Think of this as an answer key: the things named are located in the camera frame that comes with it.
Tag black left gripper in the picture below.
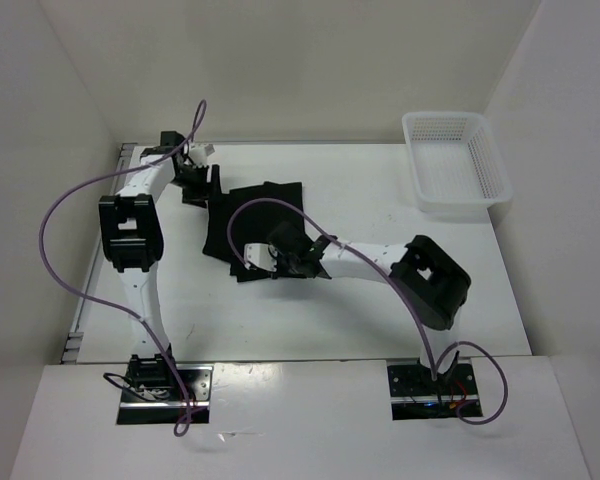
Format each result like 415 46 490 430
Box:
169 163 225 209

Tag black shorts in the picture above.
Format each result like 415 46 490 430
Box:
202 182 305 283

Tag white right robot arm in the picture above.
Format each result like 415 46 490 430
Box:
267 222 471 393

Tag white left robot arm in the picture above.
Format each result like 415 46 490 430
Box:
98 131 221 401

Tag white perforated plastic basket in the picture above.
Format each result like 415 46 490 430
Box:
402 111 513 214

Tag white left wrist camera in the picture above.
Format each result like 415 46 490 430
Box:
187 143 215 168

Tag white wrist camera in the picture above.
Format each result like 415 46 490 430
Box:
244 243 278 273
187 143 215 168

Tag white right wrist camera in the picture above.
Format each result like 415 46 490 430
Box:
244 243 278 273

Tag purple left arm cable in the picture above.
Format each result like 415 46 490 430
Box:
39 99 210 437

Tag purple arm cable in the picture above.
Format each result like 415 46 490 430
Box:
227 198 509 426
39 99 210 437

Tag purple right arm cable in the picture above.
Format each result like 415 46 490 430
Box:
227 198 509 426

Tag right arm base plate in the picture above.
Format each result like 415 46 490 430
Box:
387 360 483 421

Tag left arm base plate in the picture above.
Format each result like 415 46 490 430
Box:
106 364 214 426

